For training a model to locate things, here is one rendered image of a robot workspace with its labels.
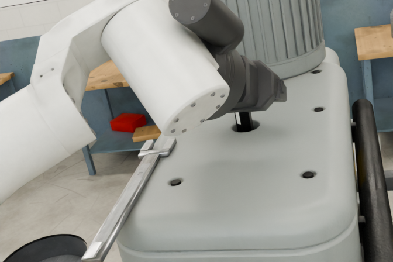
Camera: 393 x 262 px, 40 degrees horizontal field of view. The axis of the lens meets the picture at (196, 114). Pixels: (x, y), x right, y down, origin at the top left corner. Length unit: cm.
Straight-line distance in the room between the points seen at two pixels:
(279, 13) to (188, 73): 43
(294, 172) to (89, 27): 27
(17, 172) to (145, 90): 11
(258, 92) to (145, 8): 21
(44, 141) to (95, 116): 538
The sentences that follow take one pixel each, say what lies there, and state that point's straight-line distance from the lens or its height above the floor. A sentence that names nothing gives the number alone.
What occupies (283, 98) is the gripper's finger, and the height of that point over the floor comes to 193.
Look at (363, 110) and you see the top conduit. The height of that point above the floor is 181.
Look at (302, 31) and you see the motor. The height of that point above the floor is 196.
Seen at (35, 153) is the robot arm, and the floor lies 202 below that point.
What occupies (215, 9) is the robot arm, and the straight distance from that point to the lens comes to 43.
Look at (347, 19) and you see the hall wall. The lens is 498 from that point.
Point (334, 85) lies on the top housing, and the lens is 80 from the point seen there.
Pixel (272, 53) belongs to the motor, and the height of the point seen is 193.
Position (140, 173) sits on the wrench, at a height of 190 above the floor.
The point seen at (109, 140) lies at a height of 23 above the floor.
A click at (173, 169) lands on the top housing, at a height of 189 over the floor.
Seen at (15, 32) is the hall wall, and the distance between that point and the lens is 588.
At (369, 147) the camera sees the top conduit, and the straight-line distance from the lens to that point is 80.
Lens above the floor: 217
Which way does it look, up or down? 21 degrees down
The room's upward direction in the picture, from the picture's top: 12 degrees counter-clockwise
